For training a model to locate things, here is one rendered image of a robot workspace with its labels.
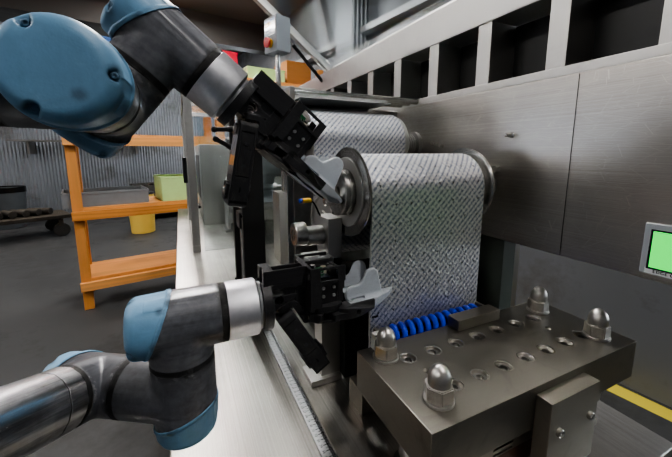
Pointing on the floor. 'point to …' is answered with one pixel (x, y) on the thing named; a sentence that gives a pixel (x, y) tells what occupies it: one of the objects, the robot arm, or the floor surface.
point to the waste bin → (16, 194)
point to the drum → (142, 223)
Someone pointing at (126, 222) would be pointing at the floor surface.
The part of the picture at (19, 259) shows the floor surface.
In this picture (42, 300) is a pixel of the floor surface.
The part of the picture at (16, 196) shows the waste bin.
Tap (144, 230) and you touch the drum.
